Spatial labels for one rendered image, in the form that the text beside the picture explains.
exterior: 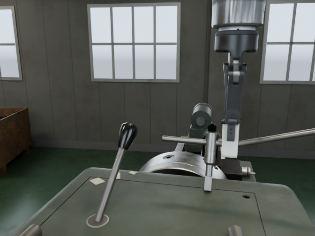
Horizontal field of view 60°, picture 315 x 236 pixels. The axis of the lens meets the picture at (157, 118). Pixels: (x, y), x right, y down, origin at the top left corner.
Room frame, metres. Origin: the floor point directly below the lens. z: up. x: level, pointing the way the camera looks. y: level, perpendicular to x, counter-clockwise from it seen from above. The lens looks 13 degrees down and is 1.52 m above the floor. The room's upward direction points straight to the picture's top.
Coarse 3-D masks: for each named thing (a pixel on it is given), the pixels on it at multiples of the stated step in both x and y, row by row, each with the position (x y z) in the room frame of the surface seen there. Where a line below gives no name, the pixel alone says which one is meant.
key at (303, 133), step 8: (168, 136) 0.54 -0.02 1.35; (272, 136) 0.50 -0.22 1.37; (280, 136) 0.49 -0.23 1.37; (288, 136) 0.49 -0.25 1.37; (296, 136) 0.49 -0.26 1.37; (304, 136) 0.49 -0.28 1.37; (200, 144) 0.52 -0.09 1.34; (216, 144) 0.51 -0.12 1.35; (240, 144) 0.50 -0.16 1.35; (248, 144) 0.50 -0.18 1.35
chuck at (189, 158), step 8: (168, 152) 0.77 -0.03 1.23; (176, 152) 0.76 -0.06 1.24; (184, 152) 0.76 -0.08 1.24; (152, 160) 0.75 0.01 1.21; (160, 160) 0.72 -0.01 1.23; (168, 160) 0.70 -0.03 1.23; (176, 160) 0.69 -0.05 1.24; (184, 160) 0.70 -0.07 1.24; (192, 160) 0.70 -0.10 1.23; (200, 160) 0.72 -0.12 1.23; (144, 168) 0.72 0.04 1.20; (200, 168) 0.67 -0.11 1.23; (216, 168) 0.73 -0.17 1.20; (216, 176) 0.67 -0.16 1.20; (224, 176) 0.72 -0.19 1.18
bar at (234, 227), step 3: (234, 225) 0.35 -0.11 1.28; (228, 228) 0.35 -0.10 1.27; (231, 228) 0.35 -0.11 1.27; (234, 228) 0.34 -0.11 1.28; (237, 228) 0.34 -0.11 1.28; (240, 228) 0.35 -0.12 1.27; (228, 231) 0.35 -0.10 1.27; (231, 231) 0.34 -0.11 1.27; (234, 231) 0.34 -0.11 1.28; (237, 231) 0.34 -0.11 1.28; (240, 231) 0.34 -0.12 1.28; (228, 234) 0.34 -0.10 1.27; (231, 234) 0.34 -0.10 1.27; (234, 234) 0.33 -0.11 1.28; (237, 234) 0.33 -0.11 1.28; (240, 234) 0.33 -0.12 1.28; (243, 234) 0.34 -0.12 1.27
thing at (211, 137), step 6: (210, 132) 0.52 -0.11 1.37; (210, 138) 0.51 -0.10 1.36; (216, 138) 0.52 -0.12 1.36; (210, 144) 0.51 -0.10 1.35; (210, 150) 0.50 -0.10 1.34; (204, 156) 0.51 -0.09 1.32; (210, 156) 0.50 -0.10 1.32; (204, 162) 0.51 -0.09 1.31; (210, 162) 0.50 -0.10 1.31; (210, 168) 0.50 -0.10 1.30; (210, 174) 0.49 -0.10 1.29; (210, 180) 0.49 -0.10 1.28; (204, 186) 0.49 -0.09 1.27; (210, 186) 0.49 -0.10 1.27
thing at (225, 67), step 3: (225, 63) 0.50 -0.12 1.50; (225, 66) 0.50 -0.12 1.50; (243, 66) 0.49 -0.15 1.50; (246, 66) 0.49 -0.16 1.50; (225, 69) 0.50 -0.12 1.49; (243, 69) 0.49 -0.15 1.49; (246, 69) 0.49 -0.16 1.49; (225, 72) 0.50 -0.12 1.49; (225, 75) 0.50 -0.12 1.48; (225, 78) 0.50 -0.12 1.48; (225, 81) 0.49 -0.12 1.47; (243, 81) 0.49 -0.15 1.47; (225, 84) 0.49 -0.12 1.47; (243, 84) 0.49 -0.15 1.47; (225, 87) 0.49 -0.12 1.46; (225, 108) 0.50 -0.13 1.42; (225, 111) 0.49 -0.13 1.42; (225, 114) 0.49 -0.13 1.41; (222, 120) 0.50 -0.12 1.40; (222, 123) 0.49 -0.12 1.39; (225, 123) 0.49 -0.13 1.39
